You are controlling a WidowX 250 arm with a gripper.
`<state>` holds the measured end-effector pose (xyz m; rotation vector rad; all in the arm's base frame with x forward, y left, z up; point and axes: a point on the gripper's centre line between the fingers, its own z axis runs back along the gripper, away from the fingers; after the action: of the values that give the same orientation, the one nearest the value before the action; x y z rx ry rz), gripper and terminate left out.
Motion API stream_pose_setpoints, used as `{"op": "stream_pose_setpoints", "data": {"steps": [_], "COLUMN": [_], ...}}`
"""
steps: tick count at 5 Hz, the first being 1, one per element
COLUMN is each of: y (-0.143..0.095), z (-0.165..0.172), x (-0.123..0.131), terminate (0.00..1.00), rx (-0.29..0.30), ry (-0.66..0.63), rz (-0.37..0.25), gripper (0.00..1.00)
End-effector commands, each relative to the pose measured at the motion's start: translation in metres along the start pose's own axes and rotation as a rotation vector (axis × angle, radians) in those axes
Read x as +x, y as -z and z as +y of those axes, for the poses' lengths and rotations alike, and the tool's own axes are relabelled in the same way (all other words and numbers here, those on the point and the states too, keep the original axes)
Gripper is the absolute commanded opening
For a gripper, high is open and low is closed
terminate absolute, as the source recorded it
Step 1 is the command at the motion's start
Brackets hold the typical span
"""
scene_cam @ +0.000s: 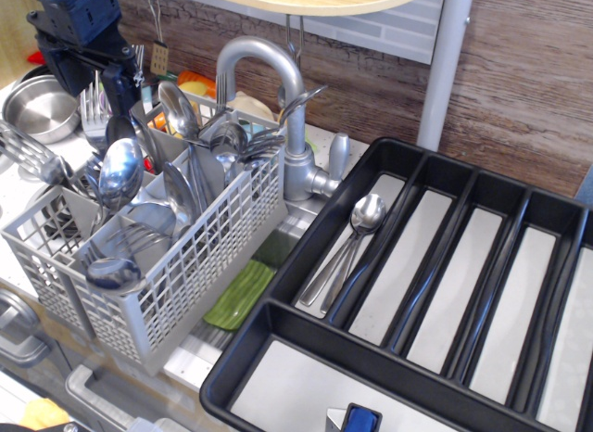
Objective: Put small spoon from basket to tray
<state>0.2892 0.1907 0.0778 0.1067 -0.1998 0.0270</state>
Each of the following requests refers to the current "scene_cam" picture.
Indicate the black blue robot gripper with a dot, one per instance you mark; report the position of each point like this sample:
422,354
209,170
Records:
78,38

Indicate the small steel spoon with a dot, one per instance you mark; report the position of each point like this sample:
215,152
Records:
123,128

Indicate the tall spoon at back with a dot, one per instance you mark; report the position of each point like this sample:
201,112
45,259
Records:
178,111

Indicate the large spoon bowl left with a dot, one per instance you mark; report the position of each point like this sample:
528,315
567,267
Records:
121,174

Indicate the fork at back basket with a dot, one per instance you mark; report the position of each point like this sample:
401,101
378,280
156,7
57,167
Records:
221,92

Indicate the spoon in middle compartment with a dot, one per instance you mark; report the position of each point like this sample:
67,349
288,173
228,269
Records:
179,196

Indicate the grey plastic cutlery basket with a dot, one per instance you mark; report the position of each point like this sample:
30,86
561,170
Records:
180,279

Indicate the large spoon front corner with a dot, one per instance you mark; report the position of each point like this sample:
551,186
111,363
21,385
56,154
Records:
115,275

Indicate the top spoon in tray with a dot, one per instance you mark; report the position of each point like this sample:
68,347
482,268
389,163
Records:
365,219

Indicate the spoon in tray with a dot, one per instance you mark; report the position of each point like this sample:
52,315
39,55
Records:
343,268
365,219

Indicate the lower spoon in tray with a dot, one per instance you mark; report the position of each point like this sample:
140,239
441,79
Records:
343,268

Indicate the black cutlery tray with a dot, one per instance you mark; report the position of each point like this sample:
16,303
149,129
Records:
469,309

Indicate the tall thin fork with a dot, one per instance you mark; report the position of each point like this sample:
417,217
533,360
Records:
139,53

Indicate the steel fork at left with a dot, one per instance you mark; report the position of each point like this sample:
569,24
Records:
95,114

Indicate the orange toy vegetable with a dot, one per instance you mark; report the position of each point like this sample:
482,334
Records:
196,84

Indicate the steel round pan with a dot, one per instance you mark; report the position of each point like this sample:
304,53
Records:
41,108

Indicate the red toy pepper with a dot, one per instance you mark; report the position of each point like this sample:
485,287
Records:
36,58

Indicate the silver toy faucet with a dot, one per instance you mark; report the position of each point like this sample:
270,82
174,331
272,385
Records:
302,177

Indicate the green ribbed plate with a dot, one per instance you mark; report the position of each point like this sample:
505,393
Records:
239,298

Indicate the blue object at bottom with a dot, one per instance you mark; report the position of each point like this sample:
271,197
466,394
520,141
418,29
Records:
361,419

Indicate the grey metal post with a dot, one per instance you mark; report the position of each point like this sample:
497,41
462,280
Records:
455,18

